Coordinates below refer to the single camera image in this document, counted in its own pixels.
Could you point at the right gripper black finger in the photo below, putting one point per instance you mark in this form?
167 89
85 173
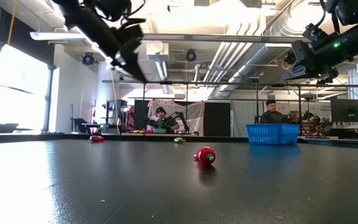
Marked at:
303 73

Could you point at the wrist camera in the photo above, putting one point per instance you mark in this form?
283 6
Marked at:
132 32
314 32

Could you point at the white dotted cloth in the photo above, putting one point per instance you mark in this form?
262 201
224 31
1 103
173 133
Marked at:
194 115

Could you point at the black low stand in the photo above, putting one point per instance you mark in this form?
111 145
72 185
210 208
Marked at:
6 127

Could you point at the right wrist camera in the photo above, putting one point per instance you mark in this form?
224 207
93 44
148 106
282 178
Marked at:
314 32

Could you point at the red pepper with green stem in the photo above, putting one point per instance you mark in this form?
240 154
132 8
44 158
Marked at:
204 155

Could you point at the person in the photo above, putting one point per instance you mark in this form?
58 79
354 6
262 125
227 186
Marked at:
272 116
163 121

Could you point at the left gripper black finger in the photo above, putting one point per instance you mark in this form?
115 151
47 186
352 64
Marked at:
135 65

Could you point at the black dome camera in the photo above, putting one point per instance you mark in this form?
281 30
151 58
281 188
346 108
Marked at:
190 56
88 59

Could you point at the black pipe rack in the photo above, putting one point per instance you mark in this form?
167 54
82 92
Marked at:
179 82

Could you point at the black chair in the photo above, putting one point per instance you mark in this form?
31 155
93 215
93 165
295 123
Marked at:
79 124

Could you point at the white ceiling box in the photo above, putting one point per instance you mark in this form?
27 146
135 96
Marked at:
157 51

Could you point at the dark wall monitor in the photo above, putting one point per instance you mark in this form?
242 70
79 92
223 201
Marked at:
348 109

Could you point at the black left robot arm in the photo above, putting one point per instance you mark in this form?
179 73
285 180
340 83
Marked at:
85 18

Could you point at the blue plastic basket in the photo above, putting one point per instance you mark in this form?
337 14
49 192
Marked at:
272 134

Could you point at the small red chili pepper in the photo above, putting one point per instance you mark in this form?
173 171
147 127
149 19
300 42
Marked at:
96 139

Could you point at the grey overhead beam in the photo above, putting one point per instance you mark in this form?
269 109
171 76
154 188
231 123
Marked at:
197 37

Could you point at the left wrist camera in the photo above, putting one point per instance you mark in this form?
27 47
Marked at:
132 32

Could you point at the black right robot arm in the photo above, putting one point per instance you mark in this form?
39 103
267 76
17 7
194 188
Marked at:
353 37

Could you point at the slim green chili pepper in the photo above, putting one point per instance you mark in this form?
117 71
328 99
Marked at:
179 140

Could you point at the black aluminium table frame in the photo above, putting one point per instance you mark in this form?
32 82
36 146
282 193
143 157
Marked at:
17 137

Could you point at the black equipment stand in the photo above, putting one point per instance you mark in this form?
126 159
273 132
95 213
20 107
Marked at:
113 109

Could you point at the black background robot arm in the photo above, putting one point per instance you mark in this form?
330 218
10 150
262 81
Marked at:
179 116

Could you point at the background robot arm with red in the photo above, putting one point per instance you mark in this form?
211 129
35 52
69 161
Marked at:
309 118

